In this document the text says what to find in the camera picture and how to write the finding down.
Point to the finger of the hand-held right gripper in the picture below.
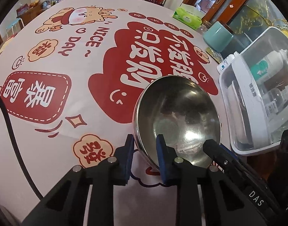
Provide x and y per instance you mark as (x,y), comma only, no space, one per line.
(230,152)
(217,154)

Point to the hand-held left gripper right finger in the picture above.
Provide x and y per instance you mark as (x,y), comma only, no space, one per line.
(162,160)

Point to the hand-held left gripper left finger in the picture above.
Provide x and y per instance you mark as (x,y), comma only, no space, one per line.
(128,160)

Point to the small steel bowl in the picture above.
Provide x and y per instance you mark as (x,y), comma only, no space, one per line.
(181,113)

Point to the white clear-lid sterilizer box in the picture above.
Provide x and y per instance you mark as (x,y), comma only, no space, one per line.
(228,94)

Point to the printed pink tablecloth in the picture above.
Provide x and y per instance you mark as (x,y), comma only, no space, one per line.
(64,98)

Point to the patterned coaster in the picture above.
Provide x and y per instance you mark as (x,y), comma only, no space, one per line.
(213,54)

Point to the teal canister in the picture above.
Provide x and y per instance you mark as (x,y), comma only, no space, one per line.
(217,35)

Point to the small glass jar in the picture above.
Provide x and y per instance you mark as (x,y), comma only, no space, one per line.
(205,26)

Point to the green tissue box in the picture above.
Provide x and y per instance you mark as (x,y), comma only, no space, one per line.
(186,18)

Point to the wooden glass door cabinet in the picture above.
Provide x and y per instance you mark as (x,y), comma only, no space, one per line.
(247,9)

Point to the wooden side cabinet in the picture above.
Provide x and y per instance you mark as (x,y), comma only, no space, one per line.
(33,11)

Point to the blue stool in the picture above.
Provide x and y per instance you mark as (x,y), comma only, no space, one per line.
(15,23)

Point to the red tin box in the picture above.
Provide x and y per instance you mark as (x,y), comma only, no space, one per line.
(22,10)

